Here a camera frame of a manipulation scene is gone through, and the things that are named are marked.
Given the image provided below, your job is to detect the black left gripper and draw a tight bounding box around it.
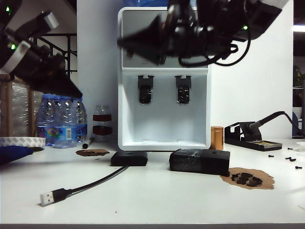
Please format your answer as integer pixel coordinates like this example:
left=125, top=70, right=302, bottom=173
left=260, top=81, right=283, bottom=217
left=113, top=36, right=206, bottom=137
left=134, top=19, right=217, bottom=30
left=10, top=45, right=83, bottom=98

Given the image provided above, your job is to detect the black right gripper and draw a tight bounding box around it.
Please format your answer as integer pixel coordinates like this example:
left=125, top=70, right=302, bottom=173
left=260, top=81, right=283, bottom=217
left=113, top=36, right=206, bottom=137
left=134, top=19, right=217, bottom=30
left=117, top=0, right=233, bottom=65

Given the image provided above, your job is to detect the black sponge block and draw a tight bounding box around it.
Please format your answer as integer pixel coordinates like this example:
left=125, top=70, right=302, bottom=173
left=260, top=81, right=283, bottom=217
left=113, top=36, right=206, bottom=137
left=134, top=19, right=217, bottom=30
left=168, top=148, right=231, bottom=177

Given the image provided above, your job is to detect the black USB hub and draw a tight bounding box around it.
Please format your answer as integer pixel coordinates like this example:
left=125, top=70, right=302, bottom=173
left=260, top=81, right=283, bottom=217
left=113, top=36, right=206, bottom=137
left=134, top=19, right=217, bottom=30
left=110, top=151, right=148, bottom=167

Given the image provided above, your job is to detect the black stair railing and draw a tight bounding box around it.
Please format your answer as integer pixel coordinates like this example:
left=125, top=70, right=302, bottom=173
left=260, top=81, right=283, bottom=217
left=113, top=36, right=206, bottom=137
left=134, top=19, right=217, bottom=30
left=33, top=33, right=78, bottom=75

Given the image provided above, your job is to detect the blue water jug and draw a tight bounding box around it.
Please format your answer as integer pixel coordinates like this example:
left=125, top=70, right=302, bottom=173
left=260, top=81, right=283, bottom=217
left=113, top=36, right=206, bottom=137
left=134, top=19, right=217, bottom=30
left=137, top=0, right=169, bottom=7

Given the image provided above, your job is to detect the grey black tap lever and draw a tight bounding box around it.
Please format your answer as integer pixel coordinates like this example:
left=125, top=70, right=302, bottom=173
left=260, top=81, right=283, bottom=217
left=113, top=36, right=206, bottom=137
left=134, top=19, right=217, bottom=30
left=174, top=74, right=192, bottom=106
left=137, top=74, right=154, bottom=105

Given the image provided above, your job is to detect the clear jar with red bands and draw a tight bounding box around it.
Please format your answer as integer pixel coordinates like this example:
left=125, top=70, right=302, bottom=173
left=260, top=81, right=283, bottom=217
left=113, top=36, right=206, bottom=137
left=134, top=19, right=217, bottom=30
left=92, top=104, right=112, bottom=143

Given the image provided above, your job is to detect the black marker pen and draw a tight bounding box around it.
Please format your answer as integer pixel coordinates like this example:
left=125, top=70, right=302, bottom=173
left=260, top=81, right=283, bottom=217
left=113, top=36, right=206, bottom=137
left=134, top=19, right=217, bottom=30
left=81, top=137, right=95, bottom=150

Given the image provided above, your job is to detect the white double-sided tape roll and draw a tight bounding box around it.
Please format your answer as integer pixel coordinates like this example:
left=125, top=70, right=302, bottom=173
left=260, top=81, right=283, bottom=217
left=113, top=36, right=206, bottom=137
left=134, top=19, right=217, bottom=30
left=0, top=137, right=46, bottom=152

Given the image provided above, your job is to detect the white AUX water dispenser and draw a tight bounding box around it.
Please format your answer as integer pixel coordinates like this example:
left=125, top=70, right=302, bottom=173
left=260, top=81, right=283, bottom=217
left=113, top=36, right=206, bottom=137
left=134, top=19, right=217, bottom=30
left=117, top=6, right=212, bottom=152

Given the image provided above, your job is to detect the blue cloth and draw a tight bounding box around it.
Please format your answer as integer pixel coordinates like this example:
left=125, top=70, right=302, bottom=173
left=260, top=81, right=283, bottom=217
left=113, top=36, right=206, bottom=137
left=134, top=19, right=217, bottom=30
left=0, top=146, right=34, bottom=166

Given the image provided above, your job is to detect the gold metal canister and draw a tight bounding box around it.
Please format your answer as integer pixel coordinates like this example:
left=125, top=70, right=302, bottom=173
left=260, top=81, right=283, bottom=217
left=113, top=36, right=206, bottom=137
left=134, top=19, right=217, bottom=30
left=211, top=126, right=224, bottom=151

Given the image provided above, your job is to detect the black soldering iron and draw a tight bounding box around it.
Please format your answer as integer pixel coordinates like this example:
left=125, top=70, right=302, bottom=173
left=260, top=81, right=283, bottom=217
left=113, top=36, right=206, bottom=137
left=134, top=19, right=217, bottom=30
left=247, top=111, right=286, bottom=134

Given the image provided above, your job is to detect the black soldering iron stand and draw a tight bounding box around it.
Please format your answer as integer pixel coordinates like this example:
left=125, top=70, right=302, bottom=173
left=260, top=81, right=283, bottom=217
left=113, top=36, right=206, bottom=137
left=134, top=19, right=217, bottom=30
left=224, top=122, right=282, bottom=152

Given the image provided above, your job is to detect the green plant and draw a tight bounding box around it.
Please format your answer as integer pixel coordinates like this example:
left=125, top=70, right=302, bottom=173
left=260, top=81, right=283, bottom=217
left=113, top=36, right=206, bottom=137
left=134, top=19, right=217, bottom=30
left=292, top=65, right=305, bottom=89

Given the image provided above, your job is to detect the plastic wrapped wooden frame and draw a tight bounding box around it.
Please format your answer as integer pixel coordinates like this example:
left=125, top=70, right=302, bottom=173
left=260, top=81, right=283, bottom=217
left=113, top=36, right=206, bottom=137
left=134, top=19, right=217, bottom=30
left=0, top=73, right=44, bottom=139

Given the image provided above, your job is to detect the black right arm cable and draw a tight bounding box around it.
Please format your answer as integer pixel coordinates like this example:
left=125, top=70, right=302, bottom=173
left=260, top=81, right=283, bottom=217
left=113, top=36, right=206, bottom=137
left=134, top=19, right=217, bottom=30
left=177, top=14, right=252, bottom=68

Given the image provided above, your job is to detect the black hub cable with plug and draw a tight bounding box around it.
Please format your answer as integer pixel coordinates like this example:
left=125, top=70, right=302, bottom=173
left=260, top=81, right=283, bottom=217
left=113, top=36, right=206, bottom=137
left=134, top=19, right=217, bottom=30
left=39, top=165, right=129, bottom=207

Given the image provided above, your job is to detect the black soldering iron cable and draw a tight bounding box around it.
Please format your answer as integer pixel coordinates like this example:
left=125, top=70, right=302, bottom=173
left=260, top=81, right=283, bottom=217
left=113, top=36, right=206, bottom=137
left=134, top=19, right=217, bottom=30
left=283, top=112, right=305, bottom=137

